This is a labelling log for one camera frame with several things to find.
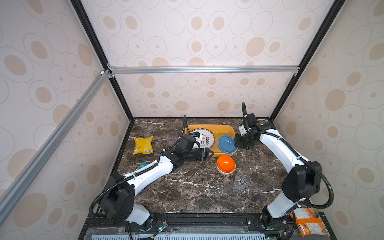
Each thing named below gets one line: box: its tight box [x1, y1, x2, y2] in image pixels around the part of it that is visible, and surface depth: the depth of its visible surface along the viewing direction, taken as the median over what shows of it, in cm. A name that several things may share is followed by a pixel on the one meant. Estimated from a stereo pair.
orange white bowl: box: [216, 155, 236, 175], surface depth 90 cm
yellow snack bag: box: [133, 136, 154, 155], surface depth 102 cm
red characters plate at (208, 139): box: [190, 128, 216, 149], surface depth 105 cm
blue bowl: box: [218, 135, 238, 154], surface depth 87 cm
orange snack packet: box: [290, 207, 331, 237], surface depth 73 cm
